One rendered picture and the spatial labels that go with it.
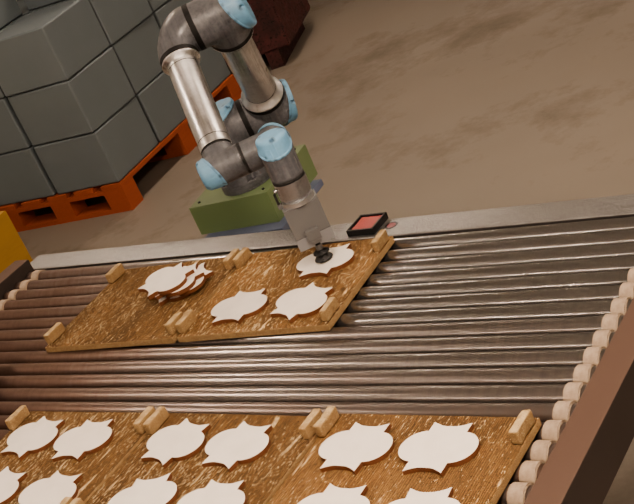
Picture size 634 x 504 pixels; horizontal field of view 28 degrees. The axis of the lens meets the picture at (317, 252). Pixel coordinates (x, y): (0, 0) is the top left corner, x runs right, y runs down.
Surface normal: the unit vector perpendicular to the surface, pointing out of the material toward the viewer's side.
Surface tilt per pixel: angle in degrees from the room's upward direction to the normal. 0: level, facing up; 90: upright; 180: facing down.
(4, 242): 90
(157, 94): 90
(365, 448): 0
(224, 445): 0
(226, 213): 90
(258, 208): 90
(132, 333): 0
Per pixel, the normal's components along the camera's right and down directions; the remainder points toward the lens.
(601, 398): -0.37, -0.84
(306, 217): 0.16, 0.36
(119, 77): 0.83, -0.12
